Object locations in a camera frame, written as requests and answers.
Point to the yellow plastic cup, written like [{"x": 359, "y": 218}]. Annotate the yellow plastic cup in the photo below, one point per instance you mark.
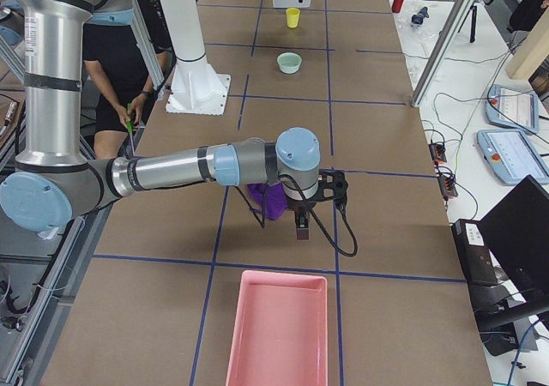
[{"x": 292, "y": 17}]

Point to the purple microfiber cloth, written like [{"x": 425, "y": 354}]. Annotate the purple microfiber cloth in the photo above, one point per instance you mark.
[{"x": 272, "y": 197}]

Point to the black computer box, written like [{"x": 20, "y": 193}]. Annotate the black computer box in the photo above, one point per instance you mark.
[{"x": 474, "y": 256}]

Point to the mint green bowl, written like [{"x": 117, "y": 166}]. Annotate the mint green bowl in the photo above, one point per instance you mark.
[{"x": 289, "y": 62}]

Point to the pink plastic bin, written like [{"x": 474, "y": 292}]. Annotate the pink plastic bin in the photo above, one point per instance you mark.
[{"x": 280, "y": 334}]

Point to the folded dark blue umbrella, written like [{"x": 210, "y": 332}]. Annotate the folded dark blue umbrella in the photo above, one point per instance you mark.
[{"x": 418, "y": 18}]

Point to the person in black clothes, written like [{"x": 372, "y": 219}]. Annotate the person in black clothes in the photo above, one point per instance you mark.
[{"x": 115, "y": 65}]

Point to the black monitor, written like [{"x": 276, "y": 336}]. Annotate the black monitor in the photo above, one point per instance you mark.
[{"x": 516, "y": 232}]

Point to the near teach pendant tablet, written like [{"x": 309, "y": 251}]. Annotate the near teach pendant tablet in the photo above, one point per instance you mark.
[{"x": 511, "y": 156}]

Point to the teach pendant tablet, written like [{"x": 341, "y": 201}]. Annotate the teach pendant tablet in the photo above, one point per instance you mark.
[
  {"x": 511, "y": 108},
  {"x": 511, "y": 156}
]

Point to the far teach pendant tablet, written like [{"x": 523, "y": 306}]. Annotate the far teach pendant tablet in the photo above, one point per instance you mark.
[{"x": 511, "y": 108}]

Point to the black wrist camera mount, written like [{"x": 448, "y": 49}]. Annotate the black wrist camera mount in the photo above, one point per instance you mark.
[{"x": 332, "y": 186}]

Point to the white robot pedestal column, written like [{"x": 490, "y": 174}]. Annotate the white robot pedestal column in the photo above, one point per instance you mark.
[{"x": 195, "y": 88}]

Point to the aluminium frame post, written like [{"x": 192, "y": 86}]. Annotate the aluminium frame post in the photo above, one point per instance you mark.
[{"x": 456, "y": 15}]

